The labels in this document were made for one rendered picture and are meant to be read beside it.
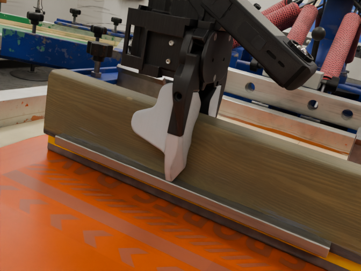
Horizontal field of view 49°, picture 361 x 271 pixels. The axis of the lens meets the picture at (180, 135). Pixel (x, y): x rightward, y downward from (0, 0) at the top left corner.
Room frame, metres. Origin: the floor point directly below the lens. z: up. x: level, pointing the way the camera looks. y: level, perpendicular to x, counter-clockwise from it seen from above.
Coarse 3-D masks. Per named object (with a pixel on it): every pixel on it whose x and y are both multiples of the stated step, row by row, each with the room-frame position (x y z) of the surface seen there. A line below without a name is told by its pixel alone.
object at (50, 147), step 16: (48, 144) 0.43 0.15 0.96; (80, 160) 0.41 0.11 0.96; (112, 176) 0.40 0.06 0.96; (128, 176) 0.39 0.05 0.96; (160, 192) 0.37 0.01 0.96; (192, 208) 0.36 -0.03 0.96; (224, 224) 0.34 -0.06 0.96; (240, 224) 0.34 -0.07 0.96; (272, 240) 0.33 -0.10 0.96; (304, 256) 0.31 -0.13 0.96
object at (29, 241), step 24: (24, 144) 0.44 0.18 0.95; (0, 168) 0.36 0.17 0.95; (0, 216) 0.28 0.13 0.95; (24, 216) 0.29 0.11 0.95; (0, 240) 0.25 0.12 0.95; (24, 240) 0.26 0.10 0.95; (48, 240) 0.26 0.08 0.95; (72, 240) 0.27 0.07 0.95; (0, 264) 0.23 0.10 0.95; (24, 264) 0.23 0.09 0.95; (48, 264) 0.24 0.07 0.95; (72, 264) 0.24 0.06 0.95
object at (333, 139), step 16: (0, 96) 0.49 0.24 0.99; (16, 96) 0.50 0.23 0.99; (32, 96) 0.52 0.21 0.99; (224, 96) 0.82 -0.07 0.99; (0, 112) 0.47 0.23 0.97; (16, 112) 0.49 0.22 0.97; (32, 112) 0.52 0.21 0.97; (224, 112) 0.80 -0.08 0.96; (240, 112) 0.78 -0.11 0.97; (256, 112) 0.77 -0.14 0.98; (272, 112) 0.77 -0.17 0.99; (272, 128) 0.76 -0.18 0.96; (288, 128) 0.75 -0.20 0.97; (304, 128) 0.74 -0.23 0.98; (320, 128) 0.73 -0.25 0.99; (320, 144) 0.72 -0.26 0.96; (336, 144) 0.71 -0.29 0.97
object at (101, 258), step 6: (96, 258) 0.25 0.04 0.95; (102, 258) 0.26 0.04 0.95; (108, 258) 0.26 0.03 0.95; (90, 264) 0.25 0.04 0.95; (96, 264) 0.25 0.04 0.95; (102, 264) 0.25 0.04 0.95; (108, 264) 0.25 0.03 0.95; (114, 264) 0.25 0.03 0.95; (120, 264) 0.25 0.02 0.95; (312, 264) 0.31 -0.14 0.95; (78, 270) 0.24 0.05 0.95; (84, 270) 0.24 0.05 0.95; (90, 270) 0.24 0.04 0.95; (96, 270) 0.24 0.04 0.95; (102, 270) 0.24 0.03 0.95; (108, 270) 0.24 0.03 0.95; (114, 270) 0.25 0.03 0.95; (120, 270) 0.25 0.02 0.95; (126, 270) 0.25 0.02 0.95; (132, 270) 0.25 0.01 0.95; (312, 270) 0.30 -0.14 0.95; (318, 270) 0.30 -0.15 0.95; (324, 270) 0.31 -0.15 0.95
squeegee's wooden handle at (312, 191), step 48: (48, 96) 0.42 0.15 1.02; (96, 96) 0.40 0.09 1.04; (144, 96) 0.39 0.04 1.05; (96, 144) 0.39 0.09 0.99; (144, 144) 0.37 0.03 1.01; (192, 144) 0.35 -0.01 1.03; (240, 144) 0.33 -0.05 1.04; (288, 144) 0.33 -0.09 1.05; (240, 192) 0.33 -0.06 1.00; (288, 192) 0.31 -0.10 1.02; (336, 192) 0.30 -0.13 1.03; (336, 240) 0.30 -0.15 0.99
